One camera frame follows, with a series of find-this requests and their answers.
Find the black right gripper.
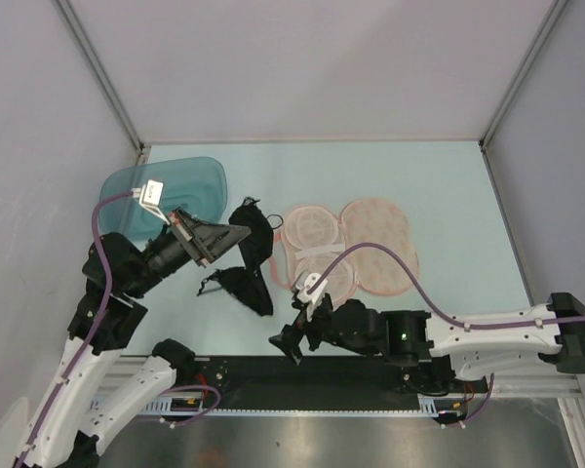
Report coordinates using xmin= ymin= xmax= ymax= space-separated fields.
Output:
xmin=269 ymin=292 xmax=377 ymax=364

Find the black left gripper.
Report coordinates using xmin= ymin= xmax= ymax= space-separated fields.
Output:
xmin=128 ymin=205 xmax=253 ymax=295

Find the black lace bra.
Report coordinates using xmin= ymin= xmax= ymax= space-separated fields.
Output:
xmin=197 ymin=197 xmax=274 ymax=317

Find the floral mesh laundry bag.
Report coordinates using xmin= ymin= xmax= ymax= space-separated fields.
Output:
xmin=269 ymin=198 xmax=420 ymax=305

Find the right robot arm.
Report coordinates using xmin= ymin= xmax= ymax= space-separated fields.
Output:
xmin=269 ymin=292 xmax=585 ymax=391

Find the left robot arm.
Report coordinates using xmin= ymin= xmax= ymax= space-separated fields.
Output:
xmin=11 ymin=209 xmax=251 ymax=467

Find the teal plastic container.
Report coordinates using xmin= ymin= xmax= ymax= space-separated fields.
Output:
xmin=98 ymin=156 xmax=227 ymax=243

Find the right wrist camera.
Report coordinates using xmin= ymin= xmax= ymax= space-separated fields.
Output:
xmin=292 ymin=270 xmax=328 ymax=304

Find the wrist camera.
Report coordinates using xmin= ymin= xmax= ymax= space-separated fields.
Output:
xmin=292 ymin=270 xmax=328 ymax=304
xmin=132 ymin=178 xmax=165 ymax=212

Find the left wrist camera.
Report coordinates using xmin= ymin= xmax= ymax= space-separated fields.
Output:
xmin=132 ymin=178 xmax=165 ymax=212

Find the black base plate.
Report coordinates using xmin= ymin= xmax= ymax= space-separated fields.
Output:
xmin=195 ymin=356 xmax=488 ymax=409

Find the grey cable duct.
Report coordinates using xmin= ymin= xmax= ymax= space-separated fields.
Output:
xmin=137 ymin=393 xmax=466 ymax=419

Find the aluminium frame rail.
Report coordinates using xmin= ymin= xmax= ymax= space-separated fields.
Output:
xmin=492 ymin=373 xmax=582 ymax=399

